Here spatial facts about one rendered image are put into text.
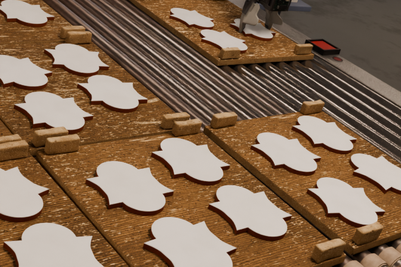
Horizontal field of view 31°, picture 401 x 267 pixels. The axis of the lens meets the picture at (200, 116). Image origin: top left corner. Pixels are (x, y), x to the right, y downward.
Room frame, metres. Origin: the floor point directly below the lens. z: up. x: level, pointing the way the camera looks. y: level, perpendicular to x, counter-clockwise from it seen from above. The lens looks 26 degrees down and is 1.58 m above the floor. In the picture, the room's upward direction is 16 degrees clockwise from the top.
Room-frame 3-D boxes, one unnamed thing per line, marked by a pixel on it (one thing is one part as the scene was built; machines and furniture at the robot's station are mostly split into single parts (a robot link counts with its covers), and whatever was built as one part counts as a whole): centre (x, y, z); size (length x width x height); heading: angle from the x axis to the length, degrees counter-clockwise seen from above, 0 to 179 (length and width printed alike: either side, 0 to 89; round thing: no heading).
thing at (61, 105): (1.30, 0.28, 0.94); 0.41 x 0.35 x 0.04; 44
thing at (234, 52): (1.70, -0.03, 0.95); 0.06 x 0.02 x 0.03; 134
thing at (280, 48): (1.94, 0.01, 0.93); 0.41 x 0.35 x 0.02; 44
